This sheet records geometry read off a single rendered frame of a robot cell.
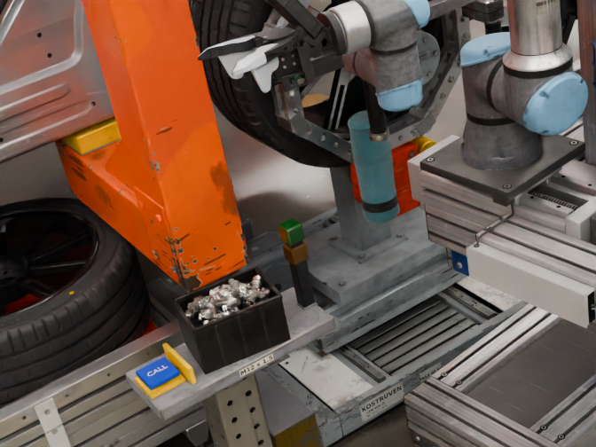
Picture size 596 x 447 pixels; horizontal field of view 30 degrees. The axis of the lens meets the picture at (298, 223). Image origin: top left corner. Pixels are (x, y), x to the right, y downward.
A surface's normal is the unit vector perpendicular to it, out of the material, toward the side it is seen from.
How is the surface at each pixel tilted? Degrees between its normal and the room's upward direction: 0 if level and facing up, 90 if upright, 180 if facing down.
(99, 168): 0
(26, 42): 90
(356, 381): 0
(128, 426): 90
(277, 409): 0
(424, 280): 90
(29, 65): 90
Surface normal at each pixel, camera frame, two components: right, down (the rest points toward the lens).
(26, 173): -0.18, -0.84
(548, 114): 0.47, 0.49
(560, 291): -0.75, 0.44
